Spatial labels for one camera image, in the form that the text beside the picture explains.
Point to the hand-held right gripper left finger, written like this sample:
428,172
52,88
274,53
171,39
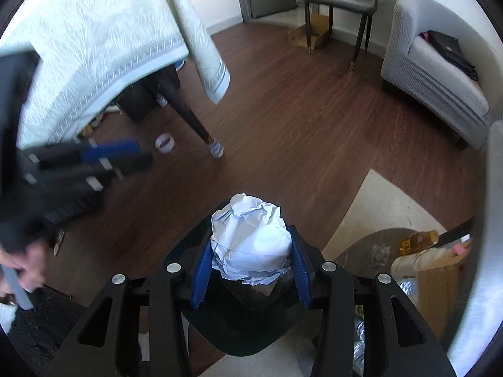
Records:
202,275

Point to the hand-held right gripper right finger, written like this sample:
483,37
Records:
303,279

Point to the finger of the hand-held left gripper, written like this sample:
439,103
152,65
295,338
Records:
129,163
114,149

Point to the plain white paper ball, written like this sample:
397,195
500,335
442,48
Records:
249,243

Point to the black trash bin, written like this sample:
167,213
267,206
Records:
235,333

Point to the person's left forearm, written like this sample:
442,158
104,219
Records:
7,316

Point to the person's left hand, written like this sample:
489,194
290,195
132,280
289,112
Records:
27,263

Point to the clear tape roll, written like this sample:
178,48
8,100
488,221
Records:
165,143

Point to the dark table leg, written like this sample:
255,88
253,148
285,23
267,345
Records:
184,106

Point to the pale green patterned tablecloth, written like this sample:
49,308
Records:
98,47

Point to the yellow oil bottle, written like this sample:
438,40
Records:
418,240

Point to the light wooden box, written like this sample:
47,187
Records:
436,286

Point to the flat cardboard box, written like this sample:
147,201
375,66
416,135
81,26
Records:
310,31

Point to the grey armchair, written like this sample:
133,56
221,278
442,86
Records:
416,74

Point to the grey dining chair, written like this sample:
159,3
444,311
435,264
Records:
334,2

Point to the black leather bag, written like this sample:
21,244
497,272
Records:
448,51

